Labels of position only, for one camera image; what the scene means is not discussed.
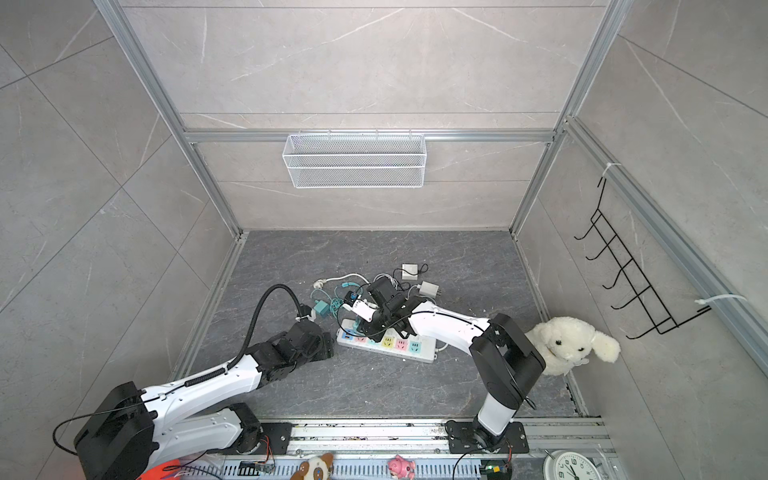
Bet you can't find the teal charger cube front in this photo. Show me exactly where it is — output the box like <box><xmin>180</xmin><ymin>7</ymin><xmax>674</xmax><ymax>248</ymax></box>
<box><xmin>313</xmin><ymin>300</ymin><xmax>331</xmax><ymax>317</ymax></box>

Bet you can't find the black wall hook rack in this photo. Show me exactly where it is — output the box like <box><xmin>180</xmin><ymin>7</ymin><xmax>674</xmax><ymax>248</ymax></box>
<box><xmin>573</xmin><ymin>178</ymin><xmax>712</xmax><ymax>341</ymax></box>

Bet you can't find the brown white plush toy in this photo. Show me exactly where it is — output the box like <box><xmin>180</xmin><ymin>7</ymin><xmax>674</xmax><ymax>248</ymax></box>
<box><xmin>290</xmin><ymin>453</ymin><xmax>334</xmax><ymax>480</ymax></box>

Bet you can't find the white charger with black cable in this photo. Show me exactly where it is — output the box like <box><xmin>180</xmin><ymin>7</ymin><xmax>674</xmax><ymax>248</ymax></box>
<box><xmin>400</xmin><ymin>264</ymin><xmax>420</xmax><ymax>281</ymax></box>

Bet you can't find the red plush toy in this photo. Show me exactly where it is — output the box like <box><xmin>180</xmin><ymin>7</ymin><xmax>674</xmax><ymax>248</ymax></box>
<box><xmin>137</xmin><ymin>460</ymin><xmax>181</xmax><ymax>480</ymax></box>

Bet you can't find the white wire mesh basket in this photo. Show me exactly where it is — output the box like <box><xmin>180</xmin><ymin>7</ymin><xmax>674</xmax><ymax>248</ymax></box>
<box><xmin>282</xmin><ymin>133</ymin><xmax>428</xmax><ymax>189</ymax></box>

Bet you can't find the teal multi-head cable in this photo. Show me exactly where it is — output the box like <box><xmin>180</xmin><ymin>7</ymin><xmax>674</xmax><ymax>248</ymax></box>
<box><xmin>311</xmin><ymin>279</ymin><xmax>367</xmax><ymax>319</ymax></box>

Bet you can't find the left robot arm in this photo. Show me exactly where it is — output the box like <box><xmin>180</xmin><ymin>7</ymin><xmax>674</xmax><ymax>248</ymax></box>
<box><xmin>66</xmin><ymin>294</ymin><xmax>334</xmax><ymax>479</ymax></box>

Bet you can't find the white plush dog toy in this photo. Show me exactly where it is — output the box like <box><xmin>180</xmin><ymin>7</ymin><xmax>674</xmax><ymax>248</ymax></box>
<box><xmin>525</xmin><ymin>317</ymin><xmax>621</xmax><ymax>376</ymax></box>

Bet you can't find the pink plush toy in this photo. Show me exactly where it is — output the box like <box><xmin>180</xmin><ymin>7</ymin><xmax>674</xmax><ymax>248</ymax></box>
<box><xmin>387</xmin><ymin>455</ymin><xmax>416</xmax><ymax>480</ymax></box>

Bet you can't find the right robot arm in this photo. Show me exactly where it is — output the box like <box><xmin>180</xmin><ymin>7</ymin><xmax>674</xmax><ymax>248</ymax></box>
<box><xmin>344</xmin><ymin>278</ymin><xmax>546</xmax><ymax>454</ymax></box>

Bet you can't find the white alarm clock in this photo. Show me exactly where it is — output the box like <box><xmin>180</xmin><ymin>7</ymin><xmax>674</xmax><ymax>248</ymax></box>
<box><xmin>543</xmin><ymin>450</ymin><xmax>602</xmax><ymax>480</ymax></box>

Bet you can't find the white multicolour power strip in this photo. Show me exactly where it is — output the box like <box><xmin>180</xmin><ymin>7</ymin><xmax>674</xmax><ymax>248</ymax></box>
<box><xmin>337</xmin><ymin>319</ymin><xmax>436</xmax><ymax>363</ymax></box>

